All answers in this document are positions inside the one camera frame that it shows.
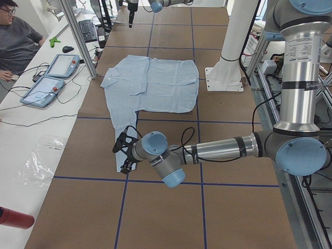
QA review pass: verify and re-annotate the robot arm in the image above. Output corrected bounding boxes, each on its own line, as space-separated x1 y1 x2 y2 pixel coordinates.
112 1 331 188
127 0 193 28

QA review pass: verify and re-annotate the black computer mouse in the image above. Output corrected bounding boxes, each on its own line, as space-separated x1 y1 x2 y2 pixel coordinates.
62 46 74 53

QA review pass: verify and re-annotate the blue teach pendant far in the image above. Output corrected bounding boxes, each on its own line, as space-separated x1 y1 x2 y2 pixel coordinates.
45 54 80 79

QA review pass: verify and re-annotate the clear plastic bag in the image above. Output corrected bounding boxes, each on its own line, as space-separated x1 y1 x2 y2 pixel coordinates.
13 135 68 191

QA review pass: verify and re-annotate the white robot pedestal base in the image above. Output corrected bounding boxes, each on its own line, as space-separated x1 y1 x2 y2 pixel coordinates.
205 0 260 92

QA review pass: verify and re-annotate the light blue button-up shirt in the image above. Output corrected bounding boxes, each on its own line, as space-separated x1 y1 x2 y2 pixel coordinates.
100 54 200 174

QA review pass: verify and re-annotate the black keyboard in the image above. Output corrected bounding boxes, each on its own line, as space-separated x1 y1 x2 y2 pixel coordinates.
78 19 97 43

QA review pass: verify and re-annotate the green plastic clamp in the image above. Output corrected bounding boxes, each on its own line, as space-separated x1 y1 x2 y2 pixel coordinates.
49 36 61 48

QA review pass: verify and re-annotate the blue teach pendant near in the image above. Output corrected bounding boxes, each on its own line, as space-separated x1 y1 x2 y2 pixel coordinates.
20 76 65 108

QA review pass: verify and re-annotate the grey aluminium frame post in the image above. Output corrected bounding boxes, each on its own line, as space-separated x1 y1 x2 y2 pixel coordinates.
59 0 97 79

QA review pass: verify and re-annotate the blue teach pendant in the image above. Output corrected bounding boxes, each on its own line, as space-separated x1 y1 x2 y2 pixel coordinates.
45 54 80 79
20 76 65 108

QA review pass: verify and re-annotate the seated person grey shirt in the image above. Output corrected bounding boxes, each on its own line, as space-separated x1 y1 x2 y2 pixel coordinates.
0 0 45 81

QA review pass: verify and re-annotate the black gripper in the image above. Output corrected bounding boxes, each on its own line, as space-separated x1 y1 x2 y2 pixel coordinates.
127 0 139 28
112 127 139 174

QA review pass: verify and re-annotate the red bottle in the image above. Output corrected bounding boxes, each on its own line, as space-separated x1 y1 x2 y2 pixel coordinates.
0 207 35 229

